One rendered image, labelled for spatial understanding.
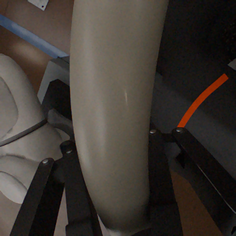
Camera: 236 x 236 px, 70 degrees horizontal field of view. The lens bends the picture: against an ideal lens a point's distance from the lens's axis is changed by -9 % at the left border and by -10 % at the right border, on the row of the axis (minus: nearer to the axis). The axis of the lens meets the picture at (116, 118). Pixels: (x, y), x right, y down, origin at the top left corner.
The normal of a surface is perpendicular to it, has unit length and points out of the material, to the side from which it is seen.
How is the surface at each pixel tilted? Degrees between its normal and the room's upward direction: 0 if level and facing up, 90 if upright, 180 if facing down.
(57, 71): 0
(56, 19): 0
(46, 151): 88
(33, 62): 0
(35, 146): 78
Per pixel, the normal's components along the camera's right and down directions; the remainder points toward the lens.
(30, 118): 0.84, -0.08
